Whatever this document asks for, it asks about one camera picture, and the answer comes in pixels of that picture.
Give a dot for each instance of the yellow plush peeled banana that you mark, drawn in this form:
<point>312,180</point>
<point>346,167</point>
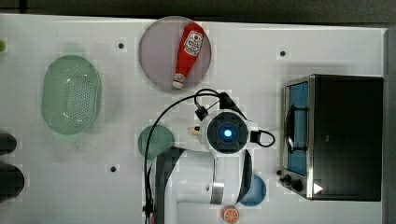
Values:
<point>194,130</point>

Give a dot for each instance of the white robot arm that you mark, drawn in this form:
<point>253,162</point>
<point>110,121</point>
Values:
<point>219,174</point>

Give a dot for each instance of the toaster oven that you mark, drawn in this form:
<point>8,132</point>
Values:
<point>332,137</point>

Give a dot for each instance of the green mug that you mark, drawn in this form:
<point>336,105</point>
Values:
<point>160,140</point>

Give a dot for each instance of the red plush ketchup bottle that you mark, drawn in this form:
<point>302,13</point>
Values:
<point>190,46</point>

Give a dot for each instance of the blue cup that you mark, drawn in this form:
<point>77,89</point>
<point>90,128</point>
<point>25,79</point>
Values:
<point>256,193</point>

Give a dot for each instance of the orange slice toy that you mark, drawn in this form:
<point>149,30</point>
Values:
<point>230,214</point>

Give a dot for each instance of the green oval colander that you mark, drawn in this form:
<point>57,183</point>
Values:
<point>71,95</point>

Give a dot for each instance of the black cylinder upper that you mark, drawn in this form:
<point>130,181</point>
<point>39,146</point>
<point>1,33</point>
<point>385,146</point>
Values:
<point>8,143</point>

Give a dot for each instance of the black cylinder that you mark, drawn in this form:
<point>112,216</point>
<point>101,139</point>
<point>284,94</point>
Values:
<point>11,182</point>
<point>8,143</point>

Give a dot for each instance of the black cylinder lower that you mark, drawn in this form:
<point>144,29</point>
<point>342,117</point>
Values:
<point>11,182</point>

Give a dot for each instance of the lime green object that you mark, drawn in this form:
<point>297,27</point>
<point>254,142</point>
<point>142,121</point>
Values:
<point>3,46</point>

